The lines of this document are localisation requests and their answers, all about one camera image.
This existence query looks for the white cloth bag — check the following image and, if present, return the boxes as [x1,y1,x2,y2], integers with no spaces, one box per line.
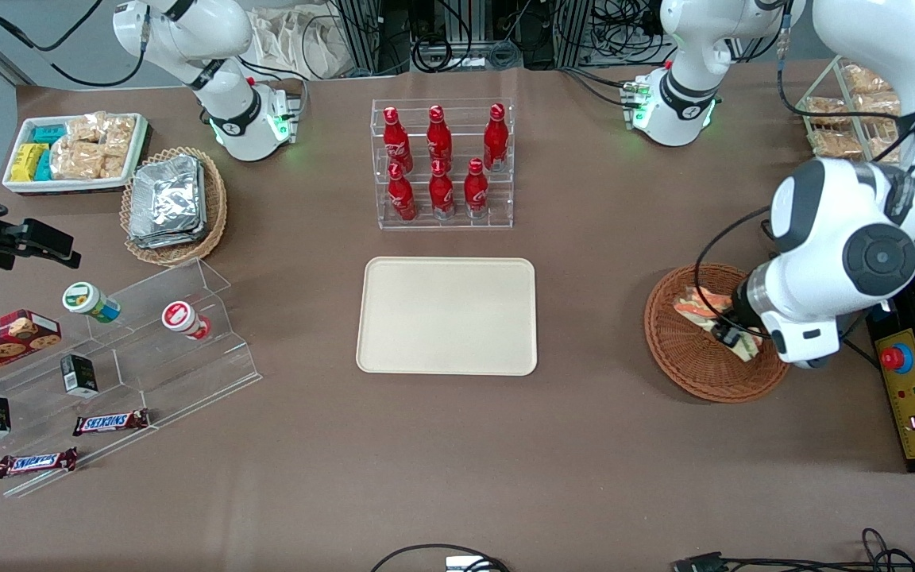
[249,6,347,80]

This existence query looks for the clear acrylic stepped shelf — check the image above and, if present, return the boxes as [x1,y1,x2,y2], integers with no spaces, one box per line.
[0,258,262,499]

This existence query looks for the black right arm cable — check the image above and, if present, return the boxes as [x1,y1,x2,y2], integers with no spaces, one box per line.
[0,0,149,88]

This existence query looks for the aluminium profile frame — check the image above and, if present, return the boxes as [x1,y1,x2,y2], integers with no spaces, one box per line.
[330,0,595,74]

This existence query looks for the black power cable with plug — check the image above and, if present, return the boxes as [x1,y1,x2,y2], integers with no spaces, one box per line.
[839,314,881,368]

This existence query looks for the black arm base cables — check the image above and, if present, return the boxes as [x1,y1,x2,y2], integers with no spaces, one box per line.
[559,67,643,109]

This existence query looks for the black yellow control box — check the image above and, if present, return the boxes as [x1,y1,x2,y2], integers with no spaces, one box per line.
[864,262,915,475]

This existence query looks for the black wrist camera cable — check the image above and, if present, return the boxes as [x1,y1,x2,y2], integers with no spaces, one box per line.
[694,205,776,338]

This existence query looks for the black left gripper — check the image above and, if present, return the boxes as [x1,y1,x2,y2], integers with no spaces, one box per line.
[712,275,768,352]

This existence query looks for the black tangled cables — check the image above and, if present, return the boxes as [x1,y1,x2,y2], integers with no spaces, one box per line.
[724,528,915,572]

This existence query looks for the red-lid yogurt cup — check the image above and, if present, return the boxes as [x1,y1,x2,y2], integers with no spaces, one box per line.
[161,300,211,341]

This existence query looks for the red cola bottle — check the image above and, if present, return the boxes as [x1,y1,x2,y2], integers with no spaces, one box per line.
[464,157,489,219]
[387,163,417,222]
[382,106,414,174]
[429,159,455,221]
[483,103,509,173]
[427,105,453,169]

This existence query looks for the light oval wicker basket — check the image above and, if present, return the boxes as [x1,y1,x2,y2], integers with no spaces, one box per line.
[120,147,229,267]

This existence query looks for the beige plastic tray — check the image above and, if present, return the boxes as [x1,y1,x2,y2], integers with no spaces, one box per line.
[356,256,539,377]

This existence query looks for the brown round wicker basket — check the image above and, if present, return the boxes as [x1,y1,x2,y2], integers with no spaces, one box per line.
[644,263,792,404]

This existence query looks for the snickers chocolate bar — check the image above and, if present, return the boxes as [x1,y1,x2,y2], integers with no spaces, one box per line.
[72,408,150,437]
[0,447,79,479]

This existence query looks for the clear acrylic bottle rack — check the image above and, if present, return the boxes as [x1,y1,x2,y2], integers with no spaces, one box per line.
[371,98,515,231]

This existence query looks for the white wire basket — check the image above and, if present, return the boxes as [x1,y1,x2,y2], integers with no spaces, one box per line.
[795,54,905,164]

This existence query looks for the white rectangular snack tray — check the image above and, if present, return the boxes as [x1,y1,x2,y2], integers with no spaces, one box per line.
[2,113,149,195]

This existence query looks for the green-lid yogurt cup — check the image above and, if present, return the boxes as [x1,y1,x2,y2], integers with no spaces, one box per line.
[62,282,122,323]

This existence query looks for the yellow snack pack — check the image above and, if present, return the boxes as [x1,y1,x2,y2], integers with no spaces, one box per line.
[10,144,47,182]

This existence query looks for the black looped cable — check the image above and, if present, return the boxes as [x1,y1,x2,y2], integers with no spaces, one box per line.
[370,543,510,572]

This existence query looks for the silver foil pack stack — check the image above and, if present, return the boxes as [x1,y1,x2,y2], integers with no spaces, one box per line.
[129,155,208,249]

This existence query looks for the bagged brown snack pack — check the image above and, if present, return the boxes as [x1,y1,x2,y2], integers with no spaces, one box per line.
[811,129,863,158]
[855,92,901,120]
[863,137,905,164]
[807,97,851,126]
[843,64,900,93]

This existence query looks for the triangle sandwich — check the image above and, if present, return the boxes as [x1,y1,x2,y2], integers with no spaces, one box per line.
[672,286,764,362]

